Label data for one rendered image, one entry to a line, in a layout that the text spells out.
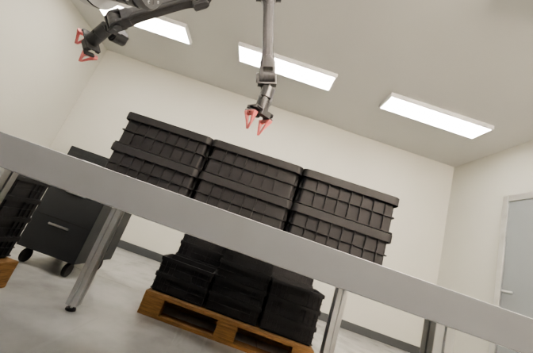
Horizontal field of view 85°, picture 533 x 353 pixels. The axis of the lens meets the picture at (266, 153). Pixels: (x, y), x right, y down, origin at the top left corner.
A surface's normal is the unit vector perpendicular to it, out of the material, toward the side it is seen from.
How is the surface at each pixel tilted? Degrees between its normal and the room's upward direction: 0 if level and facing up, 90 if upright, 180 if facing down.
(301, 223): 90
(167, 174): 90
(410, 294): 90
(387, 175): 90
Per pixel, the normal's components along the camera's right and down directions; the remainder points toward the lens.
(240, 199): 0.00, -0.30
